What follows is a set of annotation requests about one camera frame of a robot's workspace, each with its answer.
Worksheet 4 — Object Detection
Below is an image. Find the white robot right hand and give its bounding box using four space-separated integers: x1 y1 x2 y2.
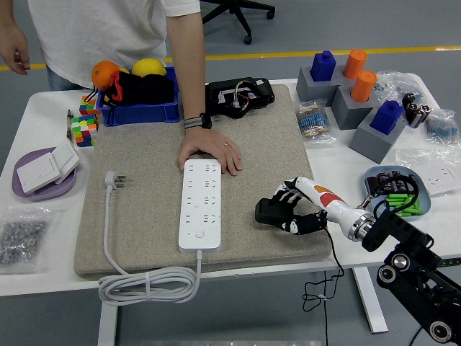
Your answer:
270 175 361 239

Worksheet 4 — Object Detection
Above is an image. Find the person's left hand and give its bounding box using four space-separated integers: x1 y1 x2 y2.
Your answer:
176 126 243 177

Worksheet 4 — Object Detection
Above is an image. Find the person's right hand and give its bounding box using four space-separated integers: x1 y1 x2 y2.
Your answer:
0 22 32 76

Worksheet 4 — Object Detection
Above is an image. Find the white power strip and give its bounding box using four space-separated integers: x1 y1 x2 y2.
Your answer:
178 158 223 254

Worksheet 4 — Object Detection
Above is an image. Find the black wristband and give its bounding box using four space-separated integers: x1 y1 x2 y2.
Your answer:
182 112 212 130

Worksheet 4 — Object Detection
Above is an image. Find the grey-brown mat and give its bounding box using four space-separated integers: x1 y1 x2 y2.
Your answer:
73 84 332 280

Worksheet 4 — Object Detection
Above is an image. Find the grey block holder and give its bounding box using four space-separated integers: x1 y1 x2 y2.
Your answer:
348 107 408 165
330 84 382 130
295 65 349 107

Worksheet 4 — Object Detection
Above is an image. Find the blue plastic bin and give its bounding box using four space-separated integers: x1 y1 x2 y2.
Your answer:
96 66 181 127

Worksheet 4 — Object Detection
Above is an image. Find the bag of taped resistors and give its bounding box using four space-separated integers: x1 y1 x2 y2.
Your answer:
295 100 338 145

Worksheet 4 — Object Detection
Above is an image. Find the person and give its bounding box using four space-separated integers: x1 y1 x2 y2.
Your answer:
24 0 202 92

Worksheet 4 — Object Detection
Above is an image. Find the clear plastic bag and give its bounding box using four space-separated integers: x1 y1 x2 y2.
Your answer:
395 148 461 198

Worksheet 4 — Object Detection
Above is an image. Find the orange fruit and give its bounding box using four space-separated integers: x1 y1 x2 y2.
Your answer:
91 60 122 91

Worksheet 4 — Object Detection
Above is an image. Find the small colourful puzzle cube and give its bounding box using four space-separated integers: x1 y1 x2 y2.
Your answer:
79 94 102 117

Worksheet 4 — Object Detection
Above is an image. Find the silver pen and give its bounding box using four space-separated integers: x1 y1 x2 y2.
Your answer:
66 109 75 145

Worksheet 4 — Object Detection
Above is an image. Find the light blue plate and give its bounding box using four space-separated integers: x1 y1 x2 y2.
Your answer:
362 164 432 222

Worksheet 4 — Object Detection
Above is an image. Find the yellow lemon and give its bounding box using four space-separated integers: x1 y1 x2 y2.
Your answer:
131 58 168 78

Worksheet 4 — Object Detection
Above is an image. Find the blue bottle-shaped peg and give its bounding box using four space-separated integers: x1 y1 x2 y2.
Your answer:
310 50 338 82
370 99 405 136

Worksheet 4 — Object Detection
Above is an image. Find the large colourful puzzle cube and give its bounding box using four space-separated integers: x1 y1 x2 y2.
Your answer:
71 114 100 148

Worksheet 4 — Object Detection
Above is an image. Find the black office chair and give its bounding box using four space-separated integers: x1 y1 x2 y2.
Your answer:
200 0 277 45

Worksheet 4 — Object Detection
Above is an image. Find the white table leg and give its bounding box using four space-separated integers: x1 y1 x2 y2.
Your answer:
352 267 389 334
97 301 120 346

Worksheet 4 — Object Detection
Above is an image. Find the orange cylinder peg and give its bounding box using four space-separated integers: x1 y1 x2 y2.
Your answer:
341 49 368 80
349 70 378 103

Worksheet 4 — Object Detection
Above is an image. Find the bag of blue resistors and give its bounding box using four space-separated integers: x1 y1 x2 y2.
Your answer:
424 107 461 146

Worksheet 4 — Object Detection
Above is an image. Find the clear bag of blue parts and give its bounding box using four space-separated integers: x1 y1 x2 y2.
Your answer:
374 69 424 105

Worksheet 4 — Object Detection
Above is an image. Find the purple plate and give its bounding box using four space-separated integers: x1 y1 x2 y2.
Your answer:
12 146 79 202

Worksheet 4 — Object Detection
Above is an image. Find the bag of metal nuts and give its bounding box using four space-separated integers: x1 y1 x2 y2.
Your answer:
0 205 58 277

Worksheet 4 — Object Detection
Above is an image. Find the black electronic device with wires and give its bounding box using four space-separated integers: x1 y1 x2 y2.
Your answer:
204 77 277 119

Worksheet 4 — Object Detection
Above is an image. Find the black drawstring pouch red trim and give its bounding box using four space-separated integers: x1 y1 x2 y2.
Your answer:
93 70 176 125

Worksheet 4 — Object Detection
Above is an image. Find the white power cord with plug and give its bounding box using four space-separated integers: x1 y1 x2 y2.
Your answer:
97 170 203 307

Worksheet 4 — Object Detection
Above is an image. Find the white wall socket panel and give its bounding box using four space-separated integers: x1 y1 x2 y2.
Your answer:
419 164 461 198

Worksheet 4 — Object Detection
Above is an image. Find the small white wall switch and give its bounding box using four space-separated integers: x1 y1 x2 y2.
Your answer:
50 138 81 185

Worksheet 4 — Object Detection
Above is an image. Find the black adapter cord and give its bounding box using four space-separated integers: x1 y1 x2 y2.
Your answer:
301 226 345 346

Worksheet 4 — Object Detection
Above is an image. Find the large white wall switch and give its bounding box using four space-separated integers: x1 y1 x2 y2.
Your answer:
16 151 63 195

